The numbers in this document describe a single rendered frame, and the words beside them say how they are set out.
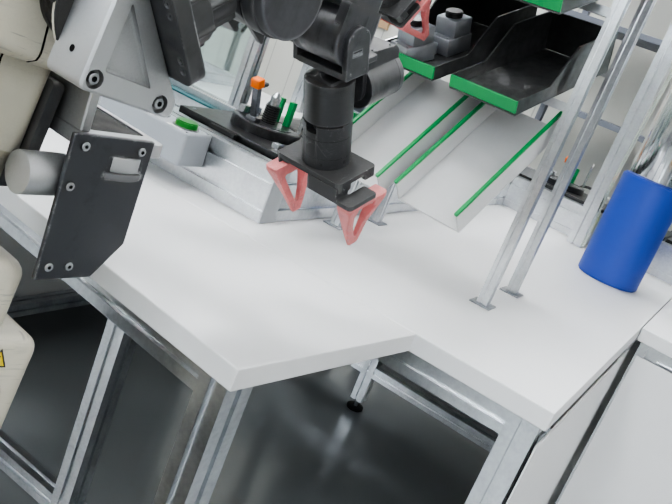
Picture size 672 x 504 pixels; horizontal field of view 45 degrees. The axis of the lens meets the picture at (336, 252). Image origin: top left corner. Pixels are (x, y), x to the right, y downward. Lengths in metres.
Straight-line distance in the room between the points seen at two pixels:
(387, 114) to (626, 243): 0.82
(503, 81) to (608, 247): 0.79
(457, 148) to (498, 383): 0.46
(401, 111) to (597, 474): 0.93
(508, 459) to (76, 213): 0.67
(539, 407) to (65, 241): 0.65
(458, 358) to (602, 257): 0.99
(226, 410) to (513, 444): 0.43
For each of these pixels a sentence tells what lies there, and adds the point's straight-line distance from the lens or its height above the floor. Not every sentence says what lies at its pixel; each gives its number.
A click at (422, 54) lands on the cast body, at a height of 1.22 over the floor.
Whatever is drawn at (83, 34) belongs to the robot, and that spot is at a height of 1.15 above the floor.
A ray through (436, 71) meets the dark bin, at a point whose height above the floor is 1.20.
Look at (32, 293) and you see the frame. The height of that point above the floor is 0.18.
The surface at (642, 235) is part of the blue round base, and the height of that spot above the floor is 1.01.
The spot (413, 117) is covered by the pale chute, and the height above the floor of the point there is 1.11.
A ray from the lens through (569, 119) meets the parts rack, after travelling 1.38.
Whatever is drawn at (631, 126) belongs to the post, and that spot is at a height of 1.23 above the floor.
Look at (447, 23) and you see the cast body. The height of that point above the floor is 1.28.
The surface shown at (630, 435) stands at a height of 0.64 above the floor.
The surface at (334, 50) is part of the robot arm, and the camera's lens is 0.84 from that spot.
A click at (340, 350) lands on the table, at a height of 0.86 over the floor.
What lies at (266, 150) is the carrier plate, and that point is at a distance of 1.44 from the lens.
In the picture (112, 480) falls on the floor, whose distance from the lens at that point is 2.13.
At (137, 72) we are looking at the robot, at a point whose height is 1.14.
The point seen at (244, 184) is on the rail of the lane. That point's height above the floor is 0.91.
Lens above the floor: 1.25
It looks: 16 degrees down
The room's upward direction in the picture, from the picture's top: 22 degrees clockwise
